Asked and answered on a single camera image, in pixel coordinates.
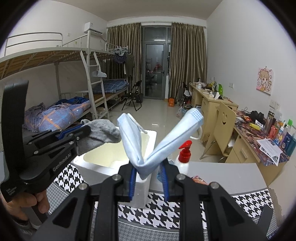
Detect grey sock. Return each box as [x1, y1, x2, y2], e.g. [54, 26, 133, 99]
[77, 119, 121, 156]

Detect light blue face mask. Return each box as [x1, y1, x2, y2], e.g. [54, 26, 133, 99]
[117, 108, 205, 179]

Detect left hand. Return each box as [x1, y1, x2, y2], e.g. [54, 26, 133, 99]
[1, 190, 50, 221]

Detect white pump lotion bottle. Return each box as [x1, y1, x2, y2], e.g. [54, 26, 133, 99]
[173, 140, 192, 175]

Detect white foam box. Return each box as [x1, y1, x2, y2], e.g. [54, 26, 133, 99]
[71, 142, 151, 208]

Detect red snack packet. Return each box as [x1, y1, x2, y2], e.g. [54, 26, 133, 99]
[192, 176, 208, 185]

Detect blue plaid bedding bundle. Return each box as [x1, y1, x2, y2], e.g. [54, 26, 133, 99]
[23, 96, 91, 133]

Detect houndstooth table mat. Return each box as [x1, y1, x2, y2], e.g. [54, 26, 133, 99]
[46, 162, 278, 241]

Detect metal bunk bed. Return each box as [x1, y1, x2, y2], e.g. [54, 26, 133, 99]
[1, 32, 128, 125]

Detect black folding chair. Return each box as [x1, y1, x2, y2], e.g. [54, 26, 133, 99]
[121, 80, 142, 111]

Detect orange bucket on floor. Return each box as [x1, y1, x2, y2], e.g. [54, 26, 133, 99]
[168, 98, 175, 107]

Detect wooden smiley chair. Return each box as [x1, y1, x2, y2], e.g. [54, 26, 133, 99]
[200, 103, 236, 162]

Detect wooden desk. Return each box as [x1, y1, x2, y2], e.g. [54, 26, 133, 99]
[189, 83, 289, 186]

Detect white papers on desk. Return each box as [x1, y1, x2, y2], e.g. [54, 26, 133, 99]
[257, 138, 282, 166]

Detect white air conditioner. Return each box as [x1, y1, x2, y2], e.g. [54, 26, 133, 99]
[84, 22, 103, 36]

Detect brown curtain left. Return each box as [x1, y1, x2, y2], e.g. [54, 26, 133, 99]
[106, 23, 142, 92]

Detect brown curtain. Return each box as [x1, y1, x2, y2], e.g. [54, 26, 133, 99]
[106, 23, 142, 92]
[169, 23, 207, 98]

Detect balcony glass door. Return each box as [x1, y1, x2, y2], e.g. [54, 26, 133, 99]
[142, 26, 171, 100]

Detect blue box on desk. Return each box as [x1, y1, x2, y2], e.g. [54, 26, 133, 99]
[280, 133, 295, 157]

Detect brown curtain right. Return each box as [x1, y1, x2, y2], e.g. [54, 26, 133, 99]
[169, 23, 207, 98]

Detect anime girl poster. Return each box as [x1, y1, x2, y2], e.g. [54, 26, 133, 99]
[256, 66, 274, 95]

